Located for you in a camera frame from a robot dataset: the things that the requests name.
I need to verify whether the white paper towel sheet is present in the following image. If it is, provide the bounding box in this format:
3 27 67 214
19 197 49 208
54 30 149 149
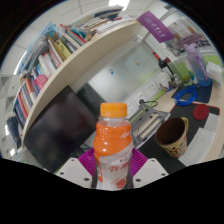
179 127 217 168
203 113 220 133

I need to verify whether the coiled blue cable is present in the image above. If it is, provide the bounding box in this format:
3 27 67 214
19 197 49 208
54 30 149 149
174 84 198 107

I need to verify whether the white round jar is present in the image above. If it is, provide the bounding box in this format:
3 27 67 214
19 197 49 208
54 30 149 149
155 71 173 89

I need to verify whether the black computer monitor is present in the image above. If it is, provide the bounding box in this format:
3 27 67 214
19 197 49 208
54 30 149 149
23 85 99 174

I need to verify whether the wooden shelf unit with books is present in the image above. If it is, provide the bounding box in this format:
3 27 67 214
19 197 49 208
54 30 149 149
6 4 143 148

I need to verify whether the large purple water bottle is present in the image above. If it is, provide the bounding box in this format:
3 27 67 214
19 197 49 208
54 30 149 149
184 43 213 88

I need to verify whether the orange drink bottle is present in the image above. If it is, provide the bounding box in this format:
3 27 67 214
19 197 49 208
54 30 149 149
92 102 135 192

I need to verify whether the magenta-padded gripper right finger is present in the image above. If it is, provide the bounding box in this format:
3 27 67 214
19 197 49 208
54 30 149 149
128 148 170 190

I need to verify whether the white wall socket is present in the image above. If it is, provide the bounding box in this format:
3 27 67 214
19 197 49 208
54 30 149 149
133 91 146 105
125 101 138 118
144 80 160 96

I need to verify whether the black plug cable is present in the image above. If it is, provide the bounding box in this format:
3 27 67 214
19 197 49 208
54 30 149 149
139 98 160 108

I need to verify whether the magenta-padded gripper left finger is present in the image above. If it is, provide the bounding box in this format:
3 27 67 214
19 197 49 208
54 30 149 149
54 148 99 190

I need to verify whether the glass with yellow liquid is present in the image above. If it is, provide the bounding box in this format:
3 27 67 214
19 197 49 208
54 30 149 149
174 61 192 83

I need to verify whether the ceiling light panel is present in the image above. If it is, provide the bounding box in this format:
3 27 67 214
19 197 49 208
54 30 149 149
108 0 131 10

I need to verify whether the group photo poster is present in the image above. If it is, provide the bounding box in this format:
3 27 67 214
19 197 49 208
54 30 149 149
166 16 212 54

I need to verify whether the purple flag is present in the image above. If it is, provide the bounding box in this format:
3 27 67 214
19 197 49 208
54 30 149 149
136 10 175 44

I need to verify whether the yellow floral mug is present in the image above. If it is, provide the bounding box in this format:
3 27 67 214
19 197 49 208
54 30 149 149
155 116 190 159

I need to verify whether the black desk mat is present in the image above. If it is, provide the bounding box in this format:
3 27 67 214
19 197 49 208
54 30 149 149
138 103 221 175

